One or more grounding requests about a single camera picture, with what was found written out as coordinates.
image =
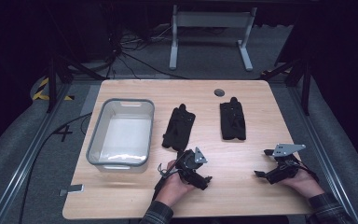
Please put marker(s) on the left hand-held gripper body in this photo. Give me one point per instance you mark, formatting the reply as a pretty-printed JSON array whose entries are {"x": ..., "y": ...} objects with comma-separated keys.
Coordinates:
[{"x": 189, "y": 161}]

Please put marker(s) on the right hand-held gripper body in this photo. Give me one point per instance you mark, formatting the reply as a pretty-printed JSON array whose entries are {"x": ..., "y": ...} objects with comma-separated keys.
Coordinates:
[{"x": 284, "y": 171}]

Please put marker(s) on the person's right hand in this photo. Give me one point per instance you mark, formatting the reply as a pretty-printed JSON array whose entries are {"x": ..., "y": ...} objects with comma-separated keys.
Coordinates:
[{"x": 307, "y": 185}]

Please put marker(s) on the person's left hand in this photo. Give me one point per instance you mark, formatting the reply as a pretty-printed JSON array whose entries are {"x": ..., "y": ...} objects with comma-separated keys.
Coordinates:
[{"x": 172, "y": 189}]

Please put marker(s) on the black cloth glove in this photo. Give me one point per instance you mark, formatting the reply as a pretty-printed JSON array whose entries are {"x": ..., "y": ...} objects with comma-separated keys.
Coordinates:
[
  {"x": 178, "y": 129},
  {"x": 232, "y": 121}
]

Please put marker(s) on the white basin with grey rim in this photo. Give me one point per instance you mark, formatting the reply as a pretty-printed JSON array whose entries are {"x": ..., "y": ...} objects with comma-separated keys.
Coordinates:
[{"x": 126, "y": 137}]

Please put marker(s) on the grey table grommet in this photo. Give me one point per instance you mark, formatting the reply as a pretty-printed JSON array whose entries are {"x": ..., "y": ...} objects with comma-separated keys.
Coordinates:
[{"x": 219, "y": 92}]

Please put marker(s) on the black metal stand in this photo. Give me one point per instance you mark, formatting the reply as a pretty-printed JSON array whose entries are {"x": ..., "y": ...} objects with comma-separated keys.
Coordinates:
[
  {"x": 56, "y": 77},
  {"x": 304, "y": 77}
]

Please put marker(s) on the grey metal clip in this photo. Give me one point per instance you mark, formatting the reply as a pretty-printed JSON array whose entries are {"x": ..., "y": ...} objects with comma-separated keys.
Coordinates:
[{"x": 73, "y": 189}]

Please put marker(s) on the white metal desk frame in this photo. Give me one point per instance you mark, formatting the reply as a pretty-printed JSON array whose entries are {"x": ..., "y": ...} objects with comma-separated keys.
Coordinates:
[{"x": 211, "y": 20}]

